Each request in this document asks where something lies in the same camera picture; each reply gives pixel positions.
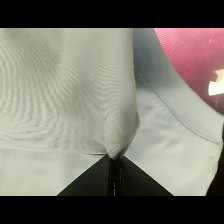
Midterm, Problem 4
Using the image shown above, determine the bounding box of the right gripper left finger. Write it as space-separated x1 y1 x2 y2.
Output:
57 154 117 197

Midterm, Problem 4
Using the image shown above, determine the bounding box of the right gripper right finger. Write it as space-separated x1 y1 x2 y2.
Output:
115 155 174 197

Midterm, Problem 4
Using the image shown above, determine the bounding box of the light blue shirt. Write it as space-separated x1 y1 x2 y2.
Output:
0 28 224 197

